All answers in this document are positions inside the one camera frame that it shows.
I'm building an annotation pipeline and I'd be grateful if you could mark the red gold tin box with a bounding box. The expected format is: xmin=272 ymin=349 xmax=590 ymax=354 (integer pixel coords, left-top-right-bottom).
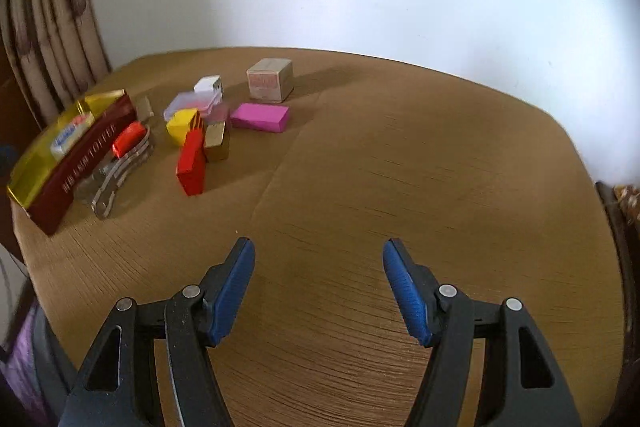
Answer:
xmin=8 ymin=90 xmax=137 ymax=236

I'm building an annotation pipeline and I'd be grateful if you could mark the yellow block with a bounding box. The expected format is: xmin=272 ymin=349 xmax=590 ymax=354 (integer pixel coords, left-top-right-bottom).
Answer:
xmin=166 ymin=107 xmax=205 ymax=146

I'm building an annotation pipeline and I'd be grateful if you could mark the pink beige small carton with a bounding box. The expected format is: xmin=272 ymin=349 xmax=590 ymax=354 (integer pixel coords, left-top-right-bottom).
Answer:
xmin=246 ymin=58 xmax=294 ymax=103

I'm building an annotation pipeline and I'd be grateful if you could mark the red block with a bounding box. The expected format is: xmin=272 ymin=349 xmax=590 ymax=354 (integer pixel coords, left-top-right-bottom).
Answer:
xmin=176 ymin=128 xmax=206 ymax=196

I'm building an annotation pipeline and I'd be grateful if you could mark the silver ribbed metal case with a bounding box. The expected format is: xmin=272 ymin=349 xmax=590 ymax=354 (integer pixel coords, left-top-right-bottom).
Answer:
xmin=134 ymin=96 xmax=154 ymax=124

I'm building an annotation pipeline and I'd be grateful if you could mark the dark wooden cabinet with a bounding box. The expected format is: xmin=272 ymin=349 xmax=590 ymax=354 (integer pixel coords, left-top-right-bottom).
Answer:
xmin=0 ymin=46 xmax=39 ymax=260

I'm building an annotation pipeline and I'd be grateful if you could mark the clear box with pink packet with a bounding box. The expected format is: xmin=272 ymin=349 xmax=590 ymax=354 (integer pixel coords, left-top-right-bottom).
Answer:
xmin=163 ymin=90 xmax=222 ymax=122

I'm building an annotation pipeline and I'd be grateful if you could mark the metal clamp with red tape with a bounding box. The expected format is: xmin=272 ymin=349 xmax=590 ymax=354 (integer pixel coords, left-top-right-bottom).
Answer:
xmin=75 ymin=121 xmax=154 ymax=219

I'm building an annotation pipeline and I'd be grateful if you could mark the magenta block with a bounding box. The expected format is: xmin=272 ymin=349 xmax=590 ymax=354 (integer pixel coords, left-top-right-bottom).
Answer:
xmin=230 ymin=103 xmax=290 ymax=133

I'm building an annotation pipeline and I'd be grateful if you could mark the white chevron cube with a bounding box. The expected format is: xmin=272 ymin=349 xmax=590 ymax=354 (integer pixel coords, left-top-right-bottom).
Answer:
xmin=193 ymin=75 xmax=224 ymax=93

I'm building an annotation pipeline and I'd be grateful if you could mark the dark pink gold small box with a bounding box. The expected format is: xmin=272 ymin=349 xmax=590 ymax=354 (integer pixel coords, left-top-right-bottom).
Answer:
xmin=203 ymin=103 xmax=230 ymax=162

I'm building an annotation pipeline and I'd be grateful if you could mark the beige patterned curtain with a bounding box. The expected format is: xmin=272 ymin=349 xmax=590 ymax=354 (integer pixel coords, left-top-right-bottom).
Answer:
xmin=1 ymin=0 xmax=111 ymax=128

